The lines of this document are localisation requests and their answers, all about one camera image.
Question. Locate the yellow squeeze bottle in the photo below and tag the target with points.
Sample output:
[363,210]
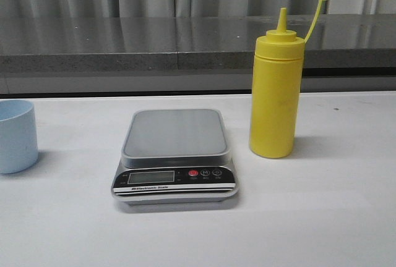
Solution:
[276,82]

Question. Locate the light blue plastic cup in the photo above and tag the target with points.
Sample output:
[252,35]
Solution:
[19,147]

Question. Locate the silver digital kitchen scale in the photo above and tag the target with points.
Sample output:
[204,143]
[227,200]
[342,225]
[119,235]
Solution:
[175,156]

